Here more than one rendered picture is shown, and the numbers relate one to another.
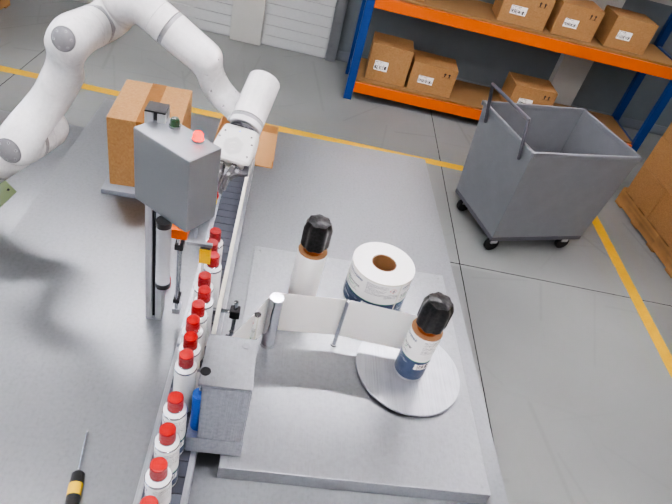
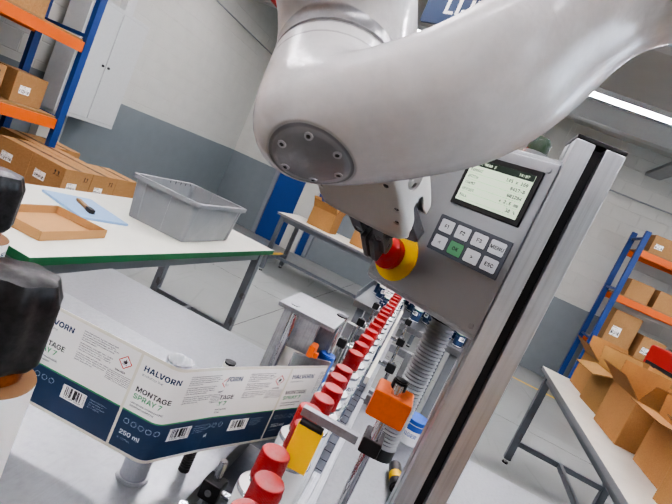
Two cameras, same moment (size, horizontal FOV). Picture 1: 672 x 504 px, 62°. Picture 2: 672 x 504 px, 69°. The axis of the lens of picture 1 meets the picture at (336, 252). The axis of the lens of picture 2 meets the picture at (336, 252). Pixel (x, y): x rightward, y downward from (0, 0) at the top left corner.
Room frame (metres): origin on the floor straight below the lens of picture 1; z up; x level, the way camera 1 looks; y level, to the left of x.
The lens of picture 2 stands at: (1.58, 0.46, 1.37)
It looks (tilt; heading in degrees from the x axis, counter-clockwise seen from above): 7 degrees down; 201
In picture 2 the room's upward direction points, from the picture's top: 24 degrees clockwise
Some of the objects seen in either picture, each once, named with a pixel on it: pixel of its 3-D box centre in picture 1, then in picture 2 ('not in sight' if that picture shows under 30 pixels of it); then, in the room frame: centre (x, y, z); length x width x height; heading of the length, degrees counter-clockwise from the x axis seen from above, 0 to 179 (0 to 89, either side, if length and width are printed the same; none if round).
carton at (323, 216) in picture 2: not in sight; (326, 215); (-4.20, -2.08, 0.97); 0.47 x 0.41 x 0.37; 4
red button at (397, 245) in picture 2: not in sight; (391, 253); (1.06, 0.32, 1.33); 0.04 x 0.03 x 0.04; 65
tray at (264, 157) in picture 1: (246, 141); not in sight; (2.12, 0.51, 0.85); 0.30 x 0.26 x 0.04; 11
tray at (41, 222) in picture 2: not in sight; (49, 221); (0.32, -1.10, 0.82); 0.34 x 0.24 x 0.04; 13
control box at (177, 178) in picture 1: (177, 173); (474, 236); (1.02, 0.39, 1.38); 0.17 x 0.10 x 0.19; 66
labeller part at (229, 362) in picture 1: (229, 361); (316, 310); (0.75, 0.16, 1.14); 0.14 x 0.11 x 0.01; 11
